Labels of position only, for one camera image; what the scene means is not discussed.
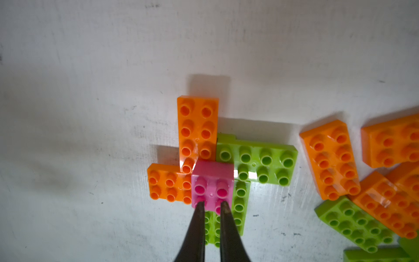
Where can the pink small brick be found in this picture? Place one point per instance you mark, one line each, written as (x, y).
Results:
(212, 183)

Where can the green brick long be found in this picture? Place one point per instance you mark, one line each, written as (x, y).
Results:
(240, 203)
(355, 224)

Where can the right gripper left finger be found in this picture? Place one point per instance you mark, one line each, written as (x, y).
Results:
(193, 247)

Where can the orange brick top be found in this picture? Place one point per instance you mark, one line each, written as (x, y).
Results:
(389, 143)

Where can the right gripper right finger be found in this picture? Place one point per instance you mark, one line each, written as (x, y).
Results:
(231, 246)

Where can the orange brick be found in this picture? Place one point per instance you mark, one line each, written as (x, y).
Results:
(198, 125)
(389, 204)
(168, 182)
(389, 143)
(331, 160)

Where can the green small brick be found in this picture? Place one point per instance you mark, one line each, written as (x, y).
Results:
(410, 246)

